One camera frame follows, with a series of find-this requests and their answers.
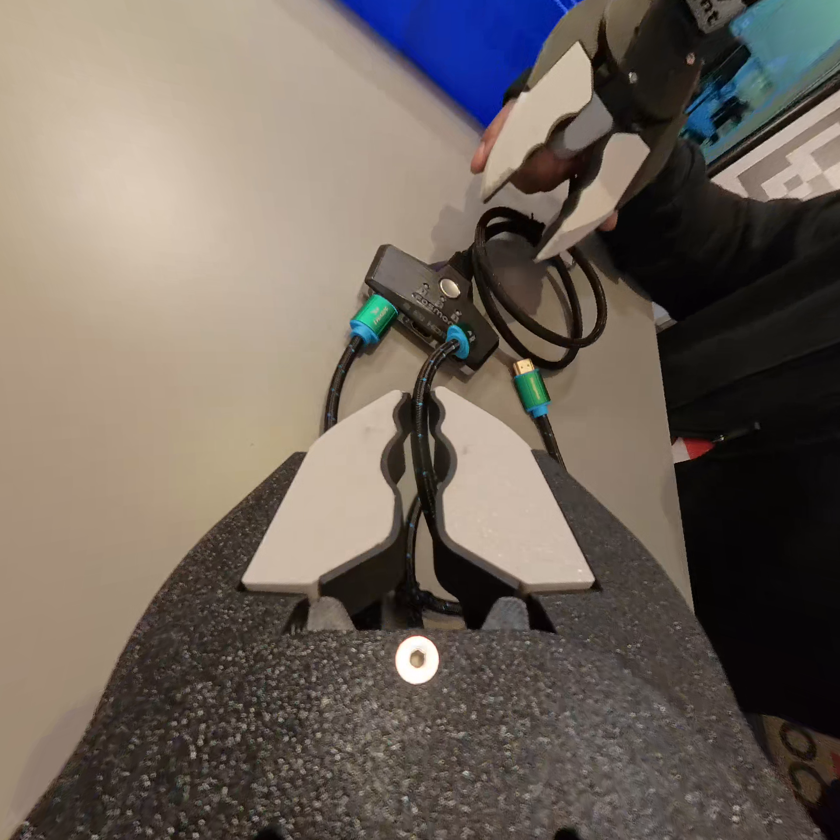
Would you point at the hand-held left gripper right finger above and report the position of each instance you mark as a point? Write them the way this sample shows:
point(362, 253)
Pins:
point(512, 518)

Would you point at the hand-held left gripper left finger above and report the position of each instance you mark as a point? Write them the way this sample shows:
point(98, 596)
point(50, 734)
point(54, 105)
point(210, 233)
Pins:
point(328, 518)

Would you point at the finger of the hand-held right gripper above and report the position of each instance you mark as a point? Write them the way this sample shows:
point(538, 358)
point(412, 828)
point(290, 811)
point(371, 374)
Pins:
point(538, 118)
point(604, 190)

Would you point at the black video switch box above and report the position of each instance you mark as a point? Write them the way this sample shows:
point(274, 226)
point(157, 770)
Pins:
point(400, 272)

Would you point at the person's right forearm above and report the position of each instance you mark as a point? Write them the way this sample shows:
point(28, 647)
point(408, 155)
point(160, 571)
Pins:
point(722, 243)

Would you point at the person's right hand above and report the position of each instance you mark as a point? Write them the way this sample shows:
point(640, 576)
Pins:
point(489, 134)

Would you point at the black white patterned sheet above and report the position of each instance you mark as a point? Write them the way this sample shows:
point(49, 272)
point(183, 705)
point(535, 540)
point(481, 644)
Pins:
point(807, 170)

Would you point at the red white tag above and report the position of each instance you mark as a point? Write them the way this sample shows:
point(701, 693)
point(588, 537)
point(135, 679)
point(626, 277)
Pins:
point(692, 449)

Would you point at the person's black clothing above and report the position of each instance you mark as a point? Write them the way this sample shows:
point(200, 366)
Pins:
point(754, 525)

